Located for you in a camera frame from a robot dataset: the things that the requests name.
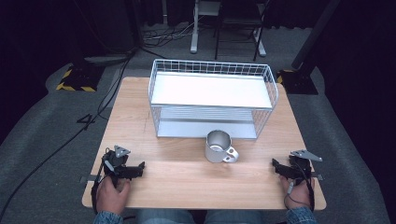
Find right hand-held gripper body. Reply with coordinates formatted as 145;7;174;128
287;149;323;187

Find white wire shelf rack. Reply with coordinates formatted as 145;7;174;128
148;58;279;140

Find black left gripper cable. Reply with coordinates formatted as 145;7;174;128
90;157;109;216

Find person's legs in jeans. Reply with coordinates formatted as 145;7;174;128
134;208;263;224

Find stand base with striped tape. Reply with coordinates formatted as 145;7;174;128
276;68;319;96
55;63;106;93

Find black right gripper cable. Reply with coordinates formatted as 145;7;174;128
282;161;316;213

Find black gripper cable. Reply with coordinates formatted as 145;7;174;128
282;161;316;213
90;157;109;216

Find black slanted stand pole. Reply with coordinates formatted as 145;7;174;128
290;0;343;71

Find long black floor cable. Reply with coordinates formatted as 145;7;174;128
0;50;135;216

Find person's right hand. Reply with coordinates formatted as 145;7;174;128
278;175;316;211

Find person's left hand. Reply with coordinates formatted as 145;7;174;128
95;175;132;217

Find bundle of floor cables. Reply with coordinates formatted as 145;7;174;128
141;21;195;49

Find black metal chair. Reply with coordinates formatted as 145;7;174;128
213;0;269;63

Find white desk frame leg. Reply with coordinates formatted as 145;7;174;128
190;0;222;54

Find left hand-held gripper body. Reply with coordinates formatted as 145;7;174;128
103;144;140;189

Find silver metal cup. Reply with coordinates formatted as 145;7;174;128
204;130;240;164

